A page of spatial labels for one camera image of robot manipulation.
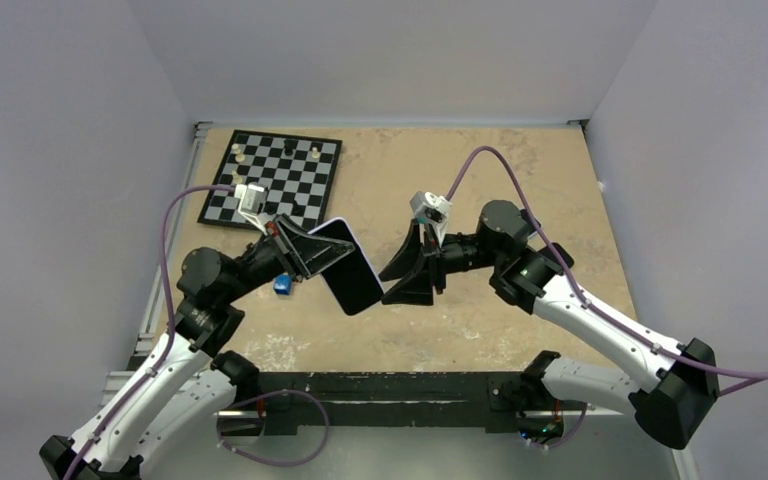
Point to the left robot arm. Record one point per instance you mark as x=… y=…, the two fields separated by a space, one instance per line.
x=188 y=376

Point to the black white chessboard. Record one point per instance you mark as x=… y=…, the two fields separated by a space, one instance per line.
x=294 y=178

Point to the blue toy brick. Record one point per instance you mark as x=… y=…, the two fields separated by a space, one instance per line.
x=283 y=285

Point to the phone in blue case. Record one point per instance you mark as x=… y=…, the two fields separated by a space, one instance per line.
x=530 y=220

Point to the black chess piece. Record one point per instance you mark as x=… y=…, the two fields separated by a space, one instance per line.
x=298 y=208
x=289 y=147

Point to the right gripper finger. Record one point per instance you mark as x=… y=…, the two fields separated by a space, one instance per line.
x=409 y=258
x=414 y=288

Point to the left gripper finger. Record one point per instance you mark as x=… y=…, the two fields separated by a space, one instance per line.
x=306 y=243
x=316 y=257

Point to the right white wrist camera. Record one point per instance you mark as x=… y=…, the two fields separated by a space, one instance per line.
x=433 y=210

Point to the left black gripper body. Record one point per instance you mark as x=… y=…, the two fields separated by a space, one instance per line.
x=275 y=251

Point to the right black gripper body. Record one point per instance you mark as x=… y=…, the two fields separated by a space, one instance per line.
x=435 y=254

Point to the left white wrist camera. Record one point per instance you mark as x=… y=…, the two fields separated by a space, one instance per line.
x=251 y=202

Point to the black phone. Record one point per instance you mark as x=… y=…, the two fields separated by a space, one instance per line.
x=352 y=280

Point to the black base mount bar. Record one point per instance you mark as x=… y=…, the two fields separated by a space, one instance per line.
x=494 y=402

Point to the phone in dark case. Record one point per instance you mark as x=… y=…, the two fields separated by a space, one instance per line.
x=558 y=254

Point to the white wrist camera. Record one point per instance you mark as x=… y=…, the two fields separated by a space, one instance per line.
x=433 y=210
x=251 y=202

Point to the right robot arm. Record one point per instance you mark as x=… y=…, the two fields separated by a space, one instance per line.
x=666 y=386

